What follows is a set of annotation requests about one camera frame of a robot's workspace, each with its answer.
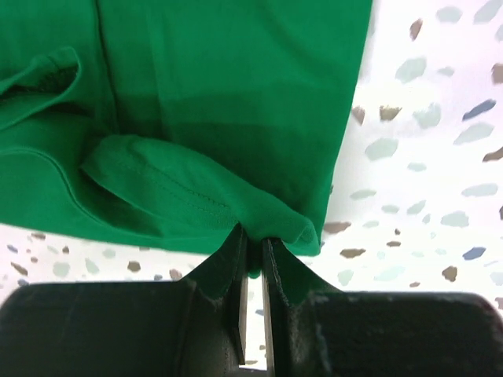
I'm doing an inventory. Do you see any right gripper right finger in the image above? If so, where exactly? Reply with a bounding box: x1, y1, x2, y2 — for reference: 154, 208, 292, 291
261, 239, 502, 377

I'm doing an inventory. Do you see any green t-shirt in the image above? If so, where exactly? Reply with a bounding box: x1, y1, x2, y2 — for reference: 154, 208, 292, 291
1, 1, 372, 256

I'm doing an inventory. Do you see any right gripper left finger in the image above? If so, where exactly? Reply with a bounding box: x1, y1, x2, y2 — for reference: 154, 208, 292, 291
1, 227, 248, 376

